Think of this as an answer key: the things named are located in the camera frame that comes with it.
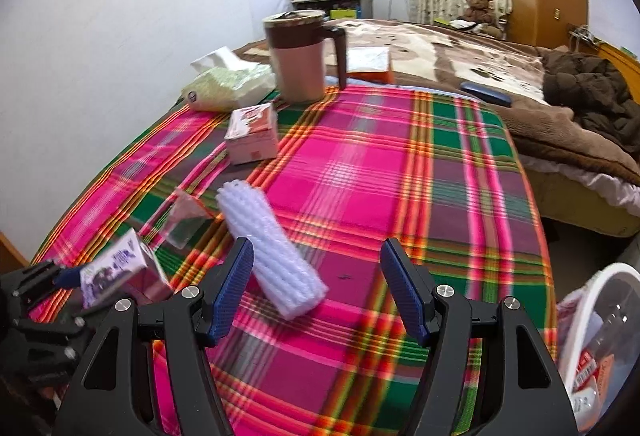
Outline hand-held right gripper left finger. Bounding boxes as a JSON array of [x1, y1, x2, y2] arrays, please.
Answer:
[[52, 237, 256, 436]]

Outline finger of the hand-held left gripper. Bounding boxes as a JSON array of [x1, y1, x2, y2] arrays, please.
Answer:
[[50, 267, 91, 290], [70, 302, 108, 320]]

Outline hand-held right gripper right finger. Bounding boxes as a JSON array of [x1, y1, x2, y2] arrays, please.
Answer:
[[380, 239, 581, 436]]

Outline purple milk carton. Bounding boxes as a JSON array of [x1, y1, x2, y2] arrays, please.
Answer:
[[80, 229, 175, 309]]

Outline white foam net sleeve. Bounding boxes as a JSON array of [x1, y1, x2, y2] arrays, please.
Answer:
[[215, 181, 328, 319]]

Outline white trash bin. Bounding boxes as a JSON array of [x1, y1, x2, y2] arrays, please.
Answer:
[[555, 263, 640, 434]]

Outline low wooden cabinet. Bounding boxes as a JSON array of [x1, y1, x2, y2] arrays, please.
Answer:
[[0, 231, 29, 267]]

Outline clear plastic wrapper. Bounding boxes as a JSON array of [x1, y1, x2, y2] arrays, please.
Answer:
[[164, 189, 217, 248]]

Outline pink plaid tablecloth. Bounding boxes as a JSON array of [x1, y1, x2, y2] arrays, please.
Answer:
[[27, 84, 558, 436]]

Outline pink carton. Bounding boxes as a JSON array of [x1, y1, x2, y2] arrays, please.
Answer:
[[224, 104, 280, 165]]

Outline bed mattress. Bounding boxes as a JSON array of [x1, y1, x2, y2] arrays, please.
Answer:
[[517, 151, 640, 237]]

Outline soft tissue pack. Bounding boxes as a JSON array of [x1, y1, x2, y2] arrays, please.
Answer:
[[182, 46, 277, 112]]

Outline dark remote control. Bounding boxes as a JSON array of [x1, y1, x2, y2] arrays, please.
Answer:
[[460, 81, 512, 107]]

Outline orange tissue box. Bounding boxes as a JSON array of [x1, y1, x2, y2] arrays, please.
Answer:
[[345, 47, 392, 84]]

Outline brown and pink jug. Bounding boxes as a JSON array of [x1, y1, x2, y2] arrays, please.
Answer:
[[263, 10, 347, 104]]

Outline brown printed blanket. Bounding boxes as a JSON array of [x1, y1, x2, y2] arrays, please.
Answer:
[[232, 19, 640, 187]]

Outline dark brown coat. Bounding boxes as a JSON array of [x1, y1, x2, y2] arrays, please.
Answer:
[[540, 47, 640, 152]]

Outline teddy bear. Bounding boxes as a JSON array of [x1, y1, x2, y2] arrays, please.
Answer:
[[460, 0, 503, 37]]

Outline cluttered side desk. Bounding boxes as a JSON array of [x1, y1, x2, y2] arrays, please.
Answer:
[[291, 0, 376, 22]]

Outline wooden headboard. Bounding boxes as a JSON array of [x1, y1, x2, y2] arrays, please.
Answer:
[[567, 23, 640, 67]]

